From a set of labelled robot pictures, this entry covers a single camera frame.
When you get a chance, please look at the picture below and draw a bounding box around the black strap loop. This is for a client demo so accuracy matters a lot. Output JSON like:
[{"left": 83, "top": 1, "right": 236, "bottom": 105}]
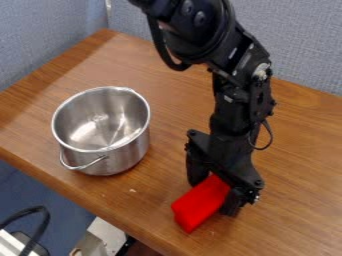
[{"left": 0, "top": 205, "right": 53, "bottom": 256}]

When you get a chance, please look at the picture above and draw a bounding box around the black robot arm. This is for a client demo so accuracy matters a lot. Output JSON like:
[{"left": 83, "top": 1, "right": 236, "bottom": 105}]
[{"left": 129, "top": 0, "right": 277, "bottom": 216}]

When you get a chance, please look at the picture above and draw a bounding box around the red block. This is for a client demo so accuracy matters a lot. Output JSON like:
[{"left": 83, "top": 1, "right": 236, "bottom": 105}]
[{"left": 172, "top": 175, "right": 232, "bottom": 233}]

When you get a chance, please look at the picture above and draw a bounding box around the metal pot with handle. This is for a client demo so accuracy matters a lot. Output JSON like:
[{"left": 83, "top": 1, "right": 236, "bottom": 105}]
[{"left": 51, "top": 86, "right": 152, "bottom": 176}]

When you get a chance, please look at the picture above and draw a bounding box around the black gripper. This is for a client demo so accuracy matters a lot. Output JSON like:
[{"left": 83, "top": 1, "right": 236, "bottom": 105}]
[{"left": 186, "top": 110, "right": 265, "bottom": 217}]

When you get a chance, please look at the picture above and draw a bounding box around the white grey box under table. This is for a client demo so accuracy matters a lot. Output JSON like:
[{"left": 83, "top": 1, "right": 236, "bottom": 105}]
[{"left": 69, "top": 217, "right": 126, "bottom": 256}]

